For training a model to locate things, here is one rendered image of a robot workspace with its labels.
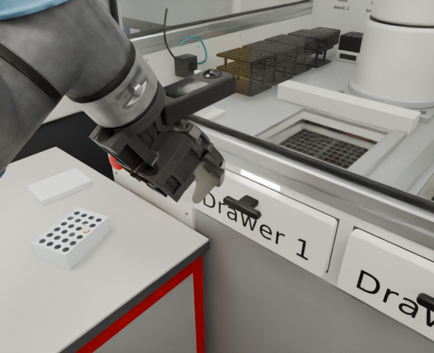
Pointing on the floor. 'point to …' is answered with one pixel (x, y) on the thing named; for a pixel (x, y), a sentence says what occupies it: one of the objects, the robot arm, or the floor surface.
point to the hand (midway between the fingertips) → (217, 176)
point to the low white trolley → (87, 272)
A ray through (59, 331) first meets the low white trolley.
